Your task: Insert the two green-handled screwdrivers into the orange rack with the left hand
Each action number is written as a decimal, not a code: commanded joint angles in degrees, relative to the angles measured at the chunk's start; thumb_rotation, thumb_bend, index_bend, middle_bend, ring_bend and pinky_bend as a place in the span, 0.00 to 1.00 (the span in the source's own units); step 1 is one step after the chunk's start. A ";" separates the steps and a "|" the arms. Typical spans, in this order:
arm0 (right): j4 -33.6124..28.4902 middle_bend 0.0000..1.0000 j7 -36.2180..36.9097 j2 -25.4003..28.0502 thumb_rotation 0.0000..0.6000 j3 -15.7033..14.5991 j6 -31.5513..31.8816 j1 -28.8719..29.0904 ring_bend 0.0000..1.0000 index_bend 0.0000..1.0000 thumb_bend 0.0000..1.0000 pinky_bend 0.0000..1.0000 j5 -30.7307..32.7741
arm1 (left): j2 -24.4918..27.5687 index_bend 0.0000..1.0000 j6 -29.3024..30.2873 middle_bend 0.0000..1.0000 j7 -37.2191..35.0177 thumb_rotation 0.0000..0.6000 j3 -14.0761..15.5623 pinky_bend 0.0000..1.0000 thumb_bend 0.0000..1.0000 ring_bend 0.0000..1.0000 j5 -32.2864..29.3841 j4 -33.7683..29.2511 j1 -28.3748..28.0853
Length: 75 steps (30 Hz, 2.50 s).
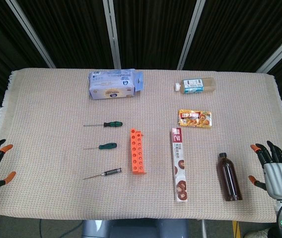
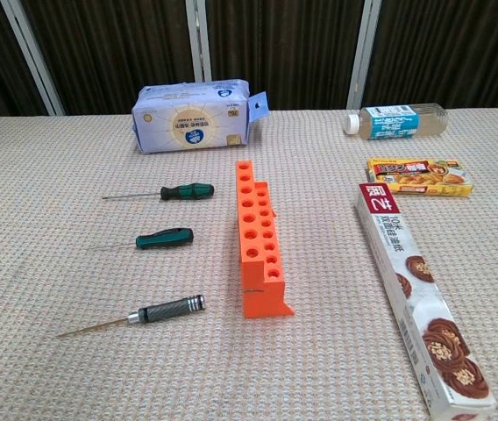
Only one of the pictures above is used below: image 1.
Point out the long black green screwdriver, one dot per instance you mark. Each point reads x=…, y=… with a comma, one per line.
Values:
x=113, y=124

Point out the beige woven tablecloth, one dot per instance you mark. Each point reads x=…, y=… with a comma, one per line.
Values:
x=56, y=173

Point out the blue white tissue pack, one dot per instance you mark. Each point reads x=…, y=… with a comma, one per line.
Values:
x=111, y=84

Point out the grey robot torso base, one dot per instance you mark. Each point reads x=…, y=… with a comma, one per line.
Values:
x=131, y=229

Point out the yellow curry box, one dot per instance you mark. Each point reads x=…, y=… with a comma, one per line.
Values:
x=194, y=119

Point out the orange screwdriver rack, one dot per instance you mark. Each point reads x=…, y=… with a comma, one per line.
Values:
x=136, y=153

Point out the grey metal precision screwdriver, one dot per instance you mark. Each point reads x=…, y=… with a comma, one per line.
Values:
x=112, y=171

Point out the clear bottle blue label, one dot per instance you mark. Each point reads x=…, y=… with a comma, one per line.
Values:
x=193, y=85

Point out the long baking paper box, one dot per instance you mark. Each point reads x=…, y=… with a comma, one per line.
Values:
x=178, y=153

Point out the dark brown tea bottle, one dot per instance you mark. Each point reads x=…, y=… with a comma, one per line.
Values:
x=229, y=178

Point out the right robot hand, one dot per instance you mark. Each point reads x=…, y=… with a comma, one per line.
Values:
x=280, y=178

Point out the short green black screwdriver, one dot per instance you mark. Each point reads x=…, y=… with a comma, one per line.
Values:
x=108, y=146

